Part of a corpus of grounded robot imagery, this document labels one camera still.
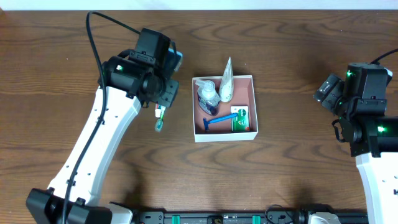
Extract green white toothbrush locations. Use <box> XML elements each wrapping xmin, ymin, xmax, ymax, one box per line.
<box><xmin>155</xmin><ymin>106</ymin><xmax>166</xmax><ymax>132</ymax></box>

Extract clear pump soap bottle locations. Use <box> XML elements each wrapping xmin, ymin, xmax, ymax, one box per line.
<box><xmin>195</xmin><ymin>80</ymin><xmax>220</xmax><ymax>116</ymax></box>

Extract blue disposable razor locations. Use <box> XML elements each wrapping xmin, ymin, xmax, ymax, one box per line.
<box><xmin>203</xmin><ymin>113</ymin><xmax>238</xmax><ymax>131</ymax></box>

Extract white lotion tube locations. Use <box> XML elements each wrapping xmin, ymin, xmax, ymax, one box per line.
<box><xmin>218</xmin><ymin>58</ymin><xmax>234</xmax><ymax>103</ymax></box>

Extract green soap bar box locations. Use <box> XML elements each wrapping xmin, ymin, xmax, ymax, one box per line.
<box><xmin>231</xmin><ymin>106</ymin><xmax>250</xmax><ymax>133</ymax></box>

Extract green red toothpaste tube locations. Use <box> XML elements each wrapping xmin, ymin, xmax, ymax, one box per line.
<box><xmin>155</xmin><ymin>104</ymin><xmax>162</xmax><ymax>118</ymax></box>

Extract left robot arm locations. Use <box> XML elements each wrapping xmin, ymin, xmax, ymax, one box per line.
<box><xmin>26</xmin><ymin>51</ymin><xmax>183</xmax><ymax>223</ymax></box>

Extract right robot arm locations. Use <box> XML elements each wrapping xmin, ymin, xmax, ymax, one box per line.
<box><xmin>313</xmin><ymin>62</ymin><xmax>397</xmax><ymax>223</ymax></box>

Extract white cardboard box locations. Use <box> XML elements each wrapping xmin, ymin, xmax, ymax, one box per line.
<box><xmin>192</xmin><ymin>75</ymin><xmax>258</xmax><ymax>142</ymax></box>

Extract black mounting rail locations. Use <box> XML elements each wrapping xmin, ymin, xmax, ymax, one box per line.
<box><xmin>131</xmin><ymin>204</ymin><xmax>369</xmax><ymax>224</ymax></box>

